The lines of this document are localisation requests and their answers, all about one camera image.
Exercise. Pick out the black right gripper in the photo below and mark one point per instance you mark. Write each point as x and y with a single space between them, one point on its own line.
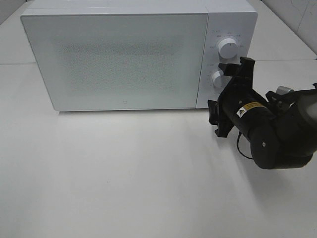
222 111

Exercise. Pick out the white timer knob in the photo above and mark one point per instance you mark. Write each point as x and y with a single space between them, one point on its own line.
219 80

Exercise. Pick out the white microwave door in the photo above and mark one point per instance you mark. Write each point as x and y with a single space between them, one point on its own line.
118 62

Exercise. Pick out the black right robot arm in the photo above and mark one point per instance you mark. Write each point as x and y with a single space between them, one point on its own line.
281 126

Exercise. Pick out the upper white power knob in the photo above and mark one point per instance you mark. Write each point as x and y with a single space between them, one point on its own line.
227 47

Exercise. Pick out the white microwave oven body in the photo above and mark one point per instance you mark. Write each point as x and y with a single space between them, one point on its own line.
235 18

